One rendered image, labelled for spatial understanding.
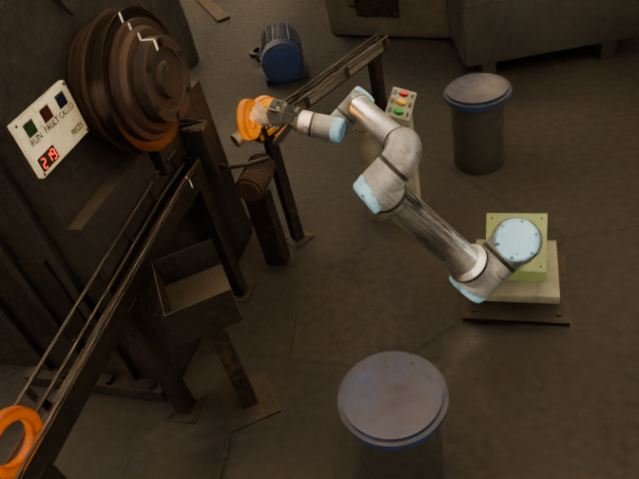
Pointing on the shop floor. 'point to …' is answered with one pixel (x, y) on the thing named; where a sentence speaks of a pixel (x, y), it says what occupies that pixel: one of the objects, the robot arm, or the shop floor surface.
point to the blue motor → (281, 54)
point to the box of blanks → (536, 28)
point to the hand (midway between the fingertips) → (247, 115)
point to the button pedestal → (410, 127)
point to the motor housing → (263, 209)
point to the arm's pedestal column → (524, 314)
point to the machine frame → (85, 209)
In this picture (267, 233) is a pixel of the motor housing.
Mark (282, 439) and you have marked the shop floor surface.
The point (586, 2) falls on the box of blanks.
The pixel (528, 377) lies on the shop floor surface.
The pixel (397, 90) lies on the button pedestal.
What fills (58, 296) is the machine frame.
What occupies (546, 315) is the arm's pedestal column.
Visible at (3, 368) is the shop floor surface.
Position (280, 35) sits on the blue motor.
